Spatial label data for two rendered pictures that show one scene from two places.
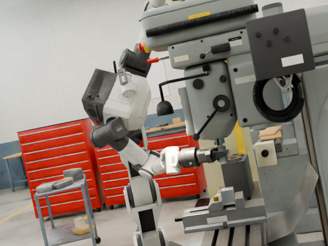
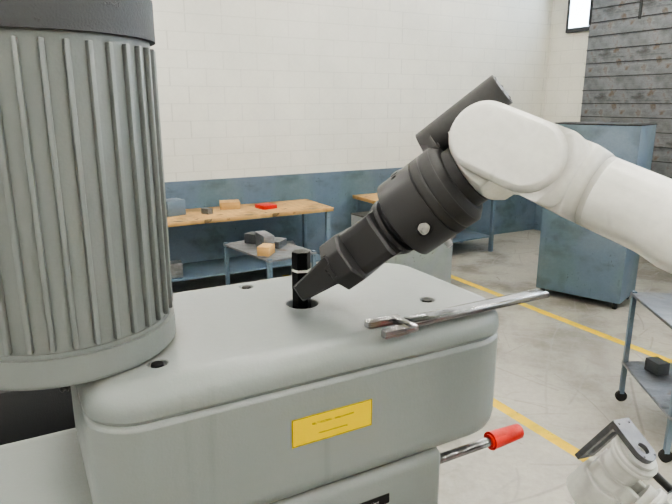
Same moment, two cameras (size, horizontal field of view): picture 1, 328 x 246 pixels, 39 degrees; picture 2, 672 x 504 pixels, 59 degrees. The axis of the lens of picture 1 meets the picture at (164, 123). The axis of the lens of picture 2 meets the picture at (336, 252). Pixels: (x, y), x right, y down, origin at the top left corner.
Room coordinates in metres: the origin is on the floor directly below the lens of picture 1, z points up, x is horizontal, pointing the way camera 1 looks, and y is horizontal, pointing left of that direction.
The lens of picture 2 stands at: (2.51, -0.61, 2.12)
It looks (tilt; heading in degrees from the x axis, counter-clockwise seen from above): 14 degrees down; 140
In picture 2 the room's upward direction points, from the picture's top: straight up
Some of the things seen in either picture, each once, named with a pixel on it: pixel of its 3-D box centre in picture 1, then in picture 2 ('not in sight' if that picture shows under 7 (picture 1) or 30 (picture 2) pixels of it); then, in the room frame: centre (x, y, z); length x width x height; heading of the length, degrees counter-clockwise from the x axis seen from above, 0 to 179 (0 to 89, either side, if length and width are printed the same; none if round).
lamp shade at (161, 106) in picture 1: (164, 107); not in sight; (2.00, -0.02, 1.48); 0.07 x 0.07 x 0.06
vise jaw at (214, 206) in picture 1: (215, 203); not in sight; (1.93, -0.15, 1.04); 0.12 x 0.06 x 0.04; 169
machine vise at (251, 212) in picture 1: (223, 210); not in sight; (1.93, -0.18, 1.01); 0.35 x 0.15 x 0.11; 79
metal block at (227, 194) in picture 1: (228, 195); not in sight; (1.92, -0.21, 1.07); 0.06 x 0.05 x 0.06; 169
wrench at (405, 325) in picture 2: not in sight; (466, 309); (2.13, -0.10, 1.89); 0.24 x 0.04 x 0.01; 79
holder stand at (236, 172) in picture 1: (237, 174); not in sight; (2.39, -0.33, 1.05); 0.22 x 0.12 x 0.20; 164
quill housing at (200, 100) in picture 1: (212, 100); not in sight; (1.99, -0.22, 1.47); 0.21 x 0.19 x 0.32; 168
